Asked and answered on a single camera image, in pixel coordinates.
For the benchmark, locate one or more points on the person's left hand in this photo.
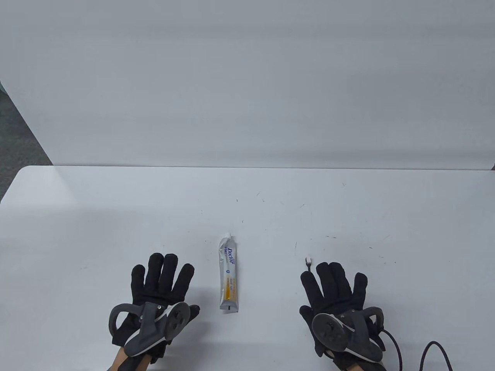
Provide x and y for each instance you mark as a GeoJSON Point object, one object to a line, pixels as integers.
{"type": "Point", "coordinates": [158, 282]}

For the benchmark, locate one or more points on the person's right hand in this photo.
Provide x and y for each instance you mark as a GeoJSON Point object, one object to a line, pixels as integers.
{"type": "Point", "coordinates": [332, 290]}

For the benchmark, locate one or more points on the black toothbrush white bristles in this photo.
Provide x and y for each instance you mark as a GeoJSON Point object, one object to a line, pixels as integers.
{"type": "Point", "coordinates": [308, 261]}

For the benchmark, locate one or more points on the silver toothpaste tube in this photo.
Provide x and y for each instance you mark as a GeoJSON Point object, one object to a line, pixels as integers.
{"type": "Point", "coordinates": [229, 274]}

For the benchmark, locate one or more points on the person's left forearm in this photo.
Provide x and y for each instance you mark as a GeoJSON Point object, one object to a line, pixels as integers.
{"type": "Point", "coordinates": [120, 361]}

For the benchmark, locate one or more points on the grey right hand controller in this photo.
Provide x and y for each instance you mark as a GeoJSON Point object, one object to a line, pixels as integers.
{"type": "Point", "coordinates": [332, 330]}

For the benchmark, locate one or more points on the grey hand controller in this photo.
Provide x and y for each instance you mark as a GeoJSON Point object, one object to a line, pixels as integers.
{"type": "Point", "coordinates": [332, 330]}
{"type": "Point", "coordinates": [151, 328]}

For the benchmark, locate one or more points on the grey left hand controller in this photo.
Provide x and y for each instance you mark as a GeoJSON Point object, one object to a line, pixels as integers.
{"type": "Point", "coordinates": [151, 328]}

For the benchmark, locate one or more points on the white backdrop board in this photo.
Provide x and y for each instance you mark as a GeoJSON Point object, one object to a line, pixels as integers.
{"type": "Point", "coordinates": [247, 77]}

